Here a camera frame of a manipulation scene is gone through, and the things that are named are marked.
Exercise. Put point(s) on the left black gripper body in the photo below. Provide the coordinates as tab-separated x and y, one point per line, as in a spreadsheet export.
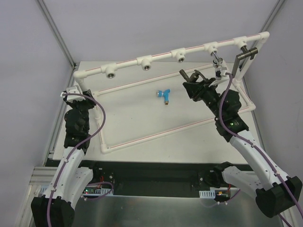
79	102

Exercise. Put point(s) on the dark bronze faucet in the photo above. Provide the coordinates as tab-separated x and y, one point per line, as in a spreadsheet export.
193	78

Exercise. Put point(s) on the chrome faucet on frame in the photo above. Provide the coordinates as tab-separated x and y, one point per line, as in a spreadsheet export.
217	61

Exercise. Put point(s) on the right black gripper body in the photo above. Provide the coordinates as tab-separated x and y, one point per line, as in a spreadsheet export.
195	86

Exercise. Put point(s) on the white PVC pipe frame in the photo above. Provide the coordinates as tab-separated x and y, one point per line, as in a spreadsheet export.
179	54

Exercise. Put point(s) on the dark long-spout faucet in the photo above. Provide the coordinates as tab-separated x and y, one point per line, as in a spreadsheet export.
242	56

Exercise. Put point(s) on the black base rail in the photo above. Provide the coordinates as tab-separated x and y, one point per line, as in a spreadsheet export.
183	180

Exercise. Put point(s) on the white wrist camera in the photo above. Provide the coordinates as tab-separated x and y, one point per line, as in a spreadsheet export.
220	76
71	94

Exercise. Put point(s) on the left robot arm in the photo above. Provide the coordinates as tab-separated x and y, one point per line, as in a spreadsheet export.
56	207

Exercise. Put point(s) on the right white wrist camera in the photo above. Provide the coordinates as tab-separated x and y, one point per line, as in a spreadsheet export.
220	76

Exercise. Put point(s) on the right white cable duct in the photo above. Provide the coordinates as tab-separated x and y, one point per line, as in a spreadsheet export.
210	194

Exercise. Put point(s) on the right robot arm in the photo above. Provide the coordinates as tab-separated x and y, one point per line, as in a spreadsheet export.
273	190

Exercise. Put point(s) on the left white cable duct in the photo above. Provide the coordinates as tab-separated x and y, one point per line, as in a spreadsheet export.
97	191

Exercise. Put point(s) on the blue plastic faucet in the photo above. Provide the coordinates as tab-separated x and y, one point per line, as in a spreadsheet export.
164	94

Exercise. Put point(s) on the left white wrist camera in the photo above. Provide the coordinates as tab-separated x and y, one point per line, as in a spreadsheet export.
71	94

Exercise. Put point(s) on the white cable duct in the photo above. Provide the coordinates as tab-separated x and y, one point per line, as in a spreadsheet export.
97	191
210	194

